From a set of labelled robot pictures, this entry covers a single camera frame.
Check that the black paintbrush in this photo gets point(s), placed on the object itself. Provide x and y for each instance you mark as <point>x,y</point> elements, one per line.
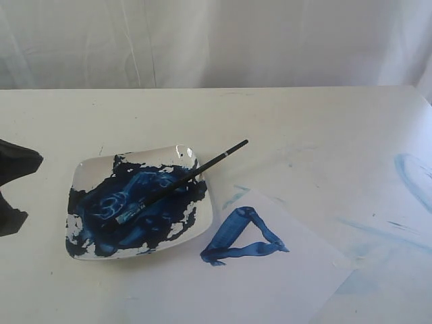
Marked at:
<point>189,175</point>

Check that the white paper sheet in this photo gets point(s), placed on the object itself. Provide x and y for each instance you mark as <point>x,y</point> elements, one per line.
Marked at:
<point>199,284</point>

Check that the white square paint plate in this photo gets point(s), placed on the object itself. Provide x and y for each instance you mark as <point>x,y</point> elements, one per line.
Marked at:
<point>106,215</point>

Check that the white backdrop curtain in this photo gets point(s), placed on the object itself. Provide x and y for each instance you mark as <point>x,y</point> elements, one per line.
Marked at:
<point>197,44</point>

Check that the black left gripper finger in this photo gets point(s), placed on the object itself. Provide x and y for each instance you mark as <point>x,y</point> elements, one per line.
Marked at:
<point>11,219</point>
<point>17,161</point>

